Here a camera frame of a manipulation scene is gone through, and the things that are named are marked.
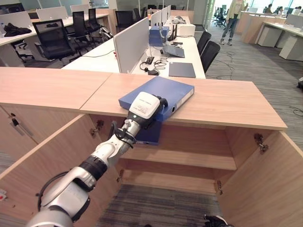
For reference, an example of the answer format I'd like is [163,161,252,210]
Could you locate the closed wooden cabinet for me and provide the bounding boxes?
[0,67,113,154]

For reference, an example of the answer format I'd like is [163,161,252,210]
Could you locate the black mesh office chair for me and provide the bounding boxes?
[71,10,96,52]
[115,10,134,34]
[200,40,221,74]
[32,18,79,62]
[196,30,212,57]

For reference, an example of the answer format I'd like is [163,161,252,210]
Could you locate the silver cabinet handle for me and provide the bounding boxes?
[10,122,34,137]

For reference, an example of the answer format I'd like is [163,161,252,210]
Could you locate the white desk with pedestals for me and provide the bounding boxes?
[257,13,303,62]

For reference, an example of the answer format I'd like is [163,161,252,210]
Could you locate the open wooden office cabinet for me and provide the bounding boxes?
[79,73,288,197]

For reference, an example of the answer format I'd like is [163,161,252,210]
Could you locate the dark flat closed laptop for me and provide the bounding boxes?
[168,62,197,79]

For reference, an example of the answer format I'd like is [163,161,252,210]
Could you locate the large grey desk partition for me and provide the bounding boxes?
[113,16,150,74]

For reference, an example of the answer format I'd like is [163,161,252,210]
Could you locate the black antenna router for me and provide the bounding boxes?
[166,23,178,42]

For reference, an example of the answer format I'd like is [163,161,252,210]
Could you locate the long white office desk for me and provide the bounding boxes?
[61,15,206,80]

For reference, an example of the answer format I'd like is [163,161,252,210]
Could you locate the person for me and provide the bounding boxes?
[220,0,247,46]

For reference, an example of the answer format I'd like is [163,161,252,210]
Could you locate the small grey desk partition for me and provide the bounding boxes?
[151,10,162,27]

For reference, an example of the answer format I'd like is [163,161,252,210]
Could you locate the open grey laptop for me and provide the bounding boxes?
[162,44,186,59]

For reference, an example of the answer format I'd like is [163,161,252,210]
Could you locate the white box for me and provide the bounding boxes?
[177,23,196,37]

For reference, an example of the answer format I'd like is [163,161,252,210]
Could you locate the black cabinet key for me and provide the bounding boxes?
[9,113,20,127]

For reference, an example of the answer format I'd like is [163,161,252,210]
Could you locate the white desk with partitions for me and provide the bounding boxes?
[0,4,110,68]

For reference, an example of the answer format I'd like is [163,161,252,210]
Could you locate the blue standing box file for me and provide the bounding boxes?
[149,25,170,47]

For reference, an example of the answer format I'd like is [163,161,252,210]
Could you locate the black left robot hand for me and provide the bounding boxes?
[127,91,169,130]

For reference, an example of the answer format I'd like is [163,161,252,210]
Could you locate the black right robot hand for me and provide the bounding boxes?
[204,214,228,227]

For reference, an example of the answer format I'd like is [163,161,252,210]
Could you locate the wooden cabinet shelf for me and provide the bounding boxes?
[119,147,237,171]

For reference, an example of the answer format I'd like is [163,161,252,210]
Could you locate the black desk cables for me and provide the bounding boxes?
[139,56,169,76]

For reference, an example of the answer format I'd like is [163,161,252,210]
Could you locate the low wooden counter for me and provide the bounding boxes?
[236,10,266,44]

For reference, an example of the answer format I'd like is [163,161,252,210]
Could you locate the wooden cabinet door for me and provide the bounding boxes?
[216,131,303,227]
[0,113,123,227]

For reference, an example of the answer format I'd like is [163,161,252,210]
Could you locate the blue lever arch folder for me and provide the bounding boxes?
[118,76,195,146]

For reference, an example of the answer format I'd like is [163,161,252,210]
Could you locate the black floor cable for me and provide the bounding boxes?
[212,51,238,80]

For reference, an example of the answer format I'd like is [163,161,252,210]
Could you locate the black jacket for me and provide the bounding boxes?
[3,23,33,37]

